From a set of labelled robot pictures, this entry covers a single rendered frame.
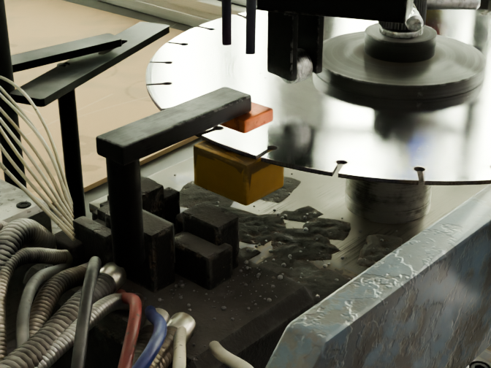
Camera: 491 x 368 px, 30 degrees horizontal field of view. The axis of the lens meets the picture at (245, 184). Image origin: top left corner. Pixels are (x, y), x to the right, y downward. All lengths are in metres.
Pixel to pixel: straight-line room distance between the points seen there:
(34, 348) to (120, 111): 0.68
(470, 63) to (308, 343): 0.36
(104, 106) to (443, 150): 0.64
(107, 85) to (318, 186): 0.52
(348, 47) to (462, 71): 0.08
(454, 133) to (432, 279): 0.22
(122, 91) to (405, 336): 0.85
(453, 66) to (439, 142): 0.10
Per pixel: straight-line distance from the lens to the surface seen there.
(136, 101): 1.09
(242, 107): 0.48
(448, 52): 0.62
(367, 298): 0.28
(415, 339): 0.31
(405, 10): 0.51
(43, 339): 0.42
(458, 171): 0.48
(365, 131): 0.51
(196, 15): 1.37
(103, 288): 0.46
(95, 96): 1.11
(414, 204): 0.63
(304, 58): 0.54
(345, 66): 0.58
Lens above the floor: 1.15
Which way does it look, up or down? 27 degrees down
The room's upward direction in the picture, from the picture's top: straight up
